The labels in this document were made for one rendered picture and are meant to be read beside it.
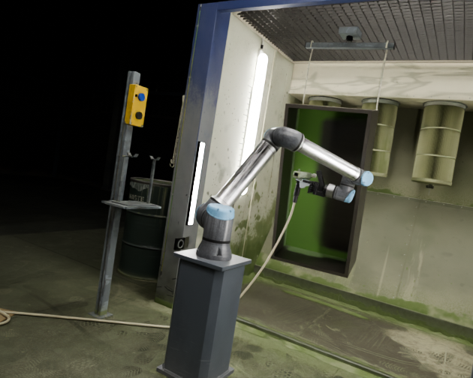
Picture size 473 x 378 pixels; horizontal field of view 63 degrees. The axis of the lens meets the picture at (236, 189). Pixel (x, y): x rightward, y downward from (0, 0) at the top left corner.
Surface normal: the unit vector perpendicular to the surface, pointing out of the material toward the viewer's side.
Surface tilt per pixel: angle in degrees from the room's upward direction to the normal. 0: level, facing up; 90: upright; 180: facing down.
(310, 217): 102
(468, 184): 90
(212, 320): 90
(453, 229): 57
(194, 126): 90
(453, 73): 90
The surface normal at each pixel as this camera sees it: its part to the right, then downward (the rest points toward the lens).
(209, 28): -0.50, -0.04
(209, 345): 0.25, 0.09
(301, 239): -0.44, 0.18
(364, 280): -0.34, -0.57
